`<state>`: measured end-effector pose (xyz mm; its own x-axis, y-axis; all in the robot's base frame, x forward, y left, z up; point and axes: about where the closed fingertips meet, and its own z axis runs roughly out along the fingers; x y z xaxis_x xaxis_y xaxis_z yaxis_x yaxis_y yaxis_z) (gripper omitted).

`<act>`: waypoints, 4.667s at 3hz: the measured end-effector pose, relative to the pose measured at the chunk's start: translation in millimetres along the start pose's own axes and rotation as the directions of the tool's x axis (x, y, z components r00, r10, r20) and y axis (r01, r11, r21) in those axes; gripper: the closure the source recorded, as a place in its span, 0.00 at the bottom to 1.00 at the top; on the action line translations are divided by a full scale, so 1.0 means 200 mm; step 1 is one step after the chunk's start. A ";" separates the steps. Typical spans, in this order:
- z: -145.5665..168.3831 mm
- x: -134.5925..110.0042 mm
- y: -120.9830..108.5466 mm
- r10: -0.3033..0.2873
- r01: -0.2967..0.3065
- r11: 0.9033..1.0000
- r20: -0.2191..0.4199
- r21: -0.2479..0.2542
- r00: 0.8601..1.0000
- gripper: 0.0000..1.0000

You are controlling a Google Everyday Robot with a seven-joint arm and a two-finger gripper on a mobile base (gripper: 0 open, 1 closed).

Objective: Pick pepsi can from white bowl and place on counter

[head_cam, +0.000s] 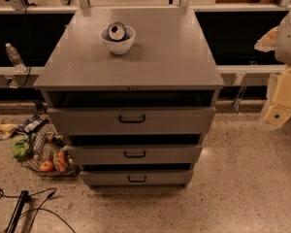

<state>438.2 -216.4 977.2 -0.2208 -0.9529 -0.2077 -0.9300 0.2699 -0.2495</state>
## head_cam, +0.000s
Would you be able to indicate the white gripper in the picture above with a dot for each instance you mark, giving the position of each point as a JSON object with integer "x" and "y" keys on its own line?
{"x": 289, "y": 44}

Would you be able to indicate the blue pepsi can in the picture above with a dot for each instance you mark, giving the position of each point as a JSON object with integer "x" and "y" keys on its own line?
{"x": 116, "y": 31}

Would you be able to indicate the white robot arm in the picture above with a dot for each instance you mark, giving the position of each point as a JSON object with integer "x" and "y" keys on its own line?
{"x": 282, "y": 54}

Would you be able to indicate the white bowl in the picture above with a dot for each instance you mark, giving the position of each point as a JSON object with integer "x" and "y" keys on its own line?
{"x": 118, "y": 47}

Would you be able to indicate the top grey drawer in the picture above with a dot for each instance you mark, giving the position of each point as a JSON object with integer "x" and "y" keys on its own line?
{"x": 134, "y": 121}

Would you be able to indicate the grey drawer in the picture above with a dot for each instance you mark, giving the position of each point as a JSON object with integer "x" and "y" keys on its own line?
{"x": 136, "y": 178}
{"x": 89, "y": 155}
{"x": 134, "y": 121}

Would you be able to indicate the bottom grey drawer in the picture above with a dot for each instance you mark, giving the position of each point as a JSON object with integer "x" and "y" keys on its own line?
{"x": 136, "y": 178}

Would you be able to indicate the grey drawer cabinet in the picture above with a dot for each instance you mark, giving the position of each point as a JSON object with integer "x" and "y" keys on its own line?
{"x": 169, "y": 66}

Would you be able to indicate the middle grey drawer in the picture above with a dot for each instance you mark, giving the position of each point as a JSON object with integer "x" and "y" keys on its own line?
{"x": 89, "y": 155}

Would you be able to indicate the red snack bag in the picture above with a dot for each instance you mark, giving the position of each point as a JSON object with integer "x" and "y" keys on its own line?
{"x": 60, "y": 161}

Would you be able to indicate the red apple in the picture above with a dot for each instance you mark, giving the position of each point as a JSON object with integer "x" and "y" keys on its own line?
{"x": 46, "y": 166}

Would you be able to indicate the blue chip bag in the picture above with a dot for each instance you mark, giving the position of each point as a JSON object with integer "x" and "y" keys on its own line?
{"x": 32, "y": 124}

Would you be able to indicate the clear plastic water bottle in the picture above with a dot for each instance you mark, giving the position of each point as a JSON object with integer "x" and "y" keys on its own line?
{"x": 15, "y": 58}

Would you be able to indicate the green snack bag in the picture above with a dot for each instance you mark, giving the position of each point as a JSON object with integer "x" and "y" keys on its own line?
{"x": 22, "y": 145}

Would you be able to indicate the black bar on floor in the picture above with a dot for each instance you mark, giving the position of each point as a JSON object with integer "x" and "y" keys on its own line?
{"x": 22, "y": 200}

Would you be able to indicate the wire mesh basket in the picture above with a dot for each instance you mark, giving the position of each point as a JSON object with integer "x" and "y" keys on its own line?
{"x": 46, "y": 144}

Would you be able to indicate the grey shelf rail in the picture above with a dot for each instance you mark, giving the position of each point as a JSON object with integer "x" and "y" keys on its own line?
{"x": 26, "y": 79}

